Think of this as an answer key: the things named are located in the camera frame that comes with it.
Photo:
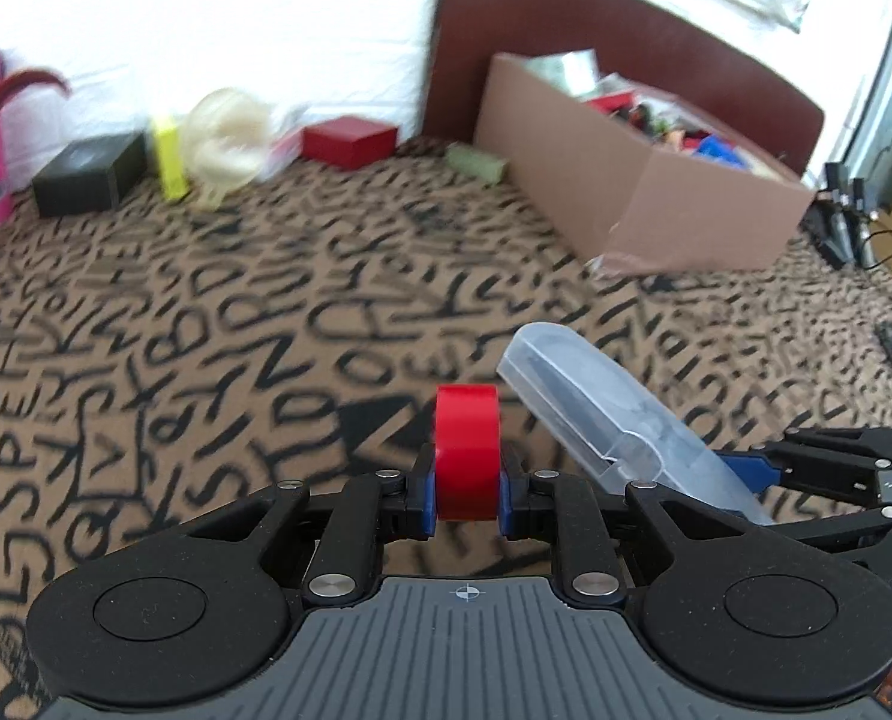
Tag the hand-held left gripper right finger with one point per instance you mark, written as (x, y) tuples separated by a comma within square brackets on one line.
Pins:
[(507, 499)]

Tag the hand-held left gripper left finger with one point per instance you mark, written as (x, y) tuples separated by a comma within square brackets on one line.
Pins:
[(427, 491)]

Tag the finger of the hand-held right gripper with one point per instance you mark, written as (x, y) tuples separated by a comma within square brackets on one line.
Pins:
[(865, 529), (745, 469)]

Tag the red tape roll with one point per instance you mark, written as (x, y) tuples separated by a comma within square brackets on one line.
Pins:
[(467, 450)]

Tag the clear plastic case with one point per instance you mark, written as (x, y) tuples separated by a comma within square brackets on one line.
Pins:
[(588, 382)]

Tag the brown cardboard box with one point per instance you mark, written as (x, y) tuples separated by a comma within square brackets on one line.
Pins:
[(641, 187)]

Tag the letter-printed blanket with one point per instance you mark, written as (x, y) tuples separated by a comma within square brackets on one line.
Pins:
[(266, 315)]

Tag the black cylindrical devices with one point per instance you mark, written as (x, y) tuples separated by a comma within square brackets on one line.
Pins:
[(839, 210)]

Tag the blue packet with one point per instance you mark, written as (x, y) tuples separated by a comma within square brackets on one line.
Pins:
[(723, 151)]

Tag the green roll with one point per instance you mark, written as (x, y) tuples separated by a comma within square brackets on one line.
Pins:
[(476, 163)]

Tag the red square box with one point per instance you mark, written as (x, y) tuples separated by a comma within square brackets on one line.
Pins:
[(348, 142)]

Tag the cream translucent bag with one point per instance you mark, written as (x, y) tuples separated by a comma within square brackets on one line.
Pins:
[(224, 142)]

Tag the yellow narrow box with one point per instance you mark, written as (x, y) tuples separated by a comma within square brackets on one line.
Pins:
[(170, 161)]

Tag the black box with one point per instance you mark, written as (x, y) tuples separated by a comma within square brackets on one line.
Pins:
[(86, 176)]

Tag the brown wooden headboard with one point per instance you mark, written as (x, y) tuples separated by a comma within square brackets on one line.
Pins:
[(491, 15)]

